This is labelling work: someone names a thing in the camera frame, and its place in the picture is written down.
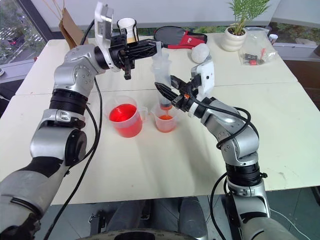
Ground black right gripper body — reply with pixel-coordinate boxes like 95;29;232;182
171;79;199;114

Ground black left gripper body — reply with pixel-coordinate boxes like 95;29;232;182
108;28;137;81

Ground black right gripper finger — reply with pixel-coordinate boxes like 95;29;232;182
169;74;189;91
154;81;181;104

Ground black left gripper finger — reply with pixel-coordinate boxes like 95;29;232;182
128;48;160;61
129;39;165;51

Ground large clear plastic syringe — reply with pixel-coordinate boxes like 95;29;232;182
150;41;174;112

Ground white paper cup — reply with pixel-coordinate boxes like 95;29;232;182
117;17;139;44

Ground small measuring cup red liquid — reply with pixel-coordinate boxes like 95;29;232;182
149;104;181;134

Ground large measuring cup red liquid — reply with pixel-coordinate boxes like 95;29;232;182
104;95;149;139

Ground black round racket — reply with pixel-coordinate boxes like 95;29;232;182
153;25;187;49

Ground red black racket cover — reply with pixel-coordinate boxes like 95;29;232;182
177;30;209;50

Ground brown paper bag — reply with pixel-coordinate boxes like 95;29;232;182
42;0;89;50

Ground white ribbed plant pot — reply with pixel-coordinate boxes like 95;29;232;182
223;25;249;53

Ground clear plastic bag small parts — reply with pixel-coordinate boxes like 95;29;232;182
238;26;280;67

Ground green leafy plant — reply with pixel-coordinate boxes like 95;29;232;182
225;0;272;36

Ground dark grey rounded shape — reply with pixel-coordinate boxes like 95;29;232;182
178;196;209;239

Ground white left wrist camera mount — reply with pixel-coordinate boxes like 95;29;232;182
93;1;124;74

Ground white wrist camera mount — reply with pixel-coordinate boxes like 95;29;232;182
93;1;124;74
187;59;216;118

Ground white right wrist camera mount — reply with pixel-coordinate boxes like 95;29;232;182
187;59;216;118

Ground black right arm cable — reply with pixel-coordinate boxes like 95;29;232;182
189;96;261;240

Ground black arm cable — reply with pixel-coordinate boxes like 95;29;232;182
43;18;102;240
189;96;261;240

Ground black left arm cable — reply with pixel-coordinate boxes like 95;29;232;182
43;18;102;240

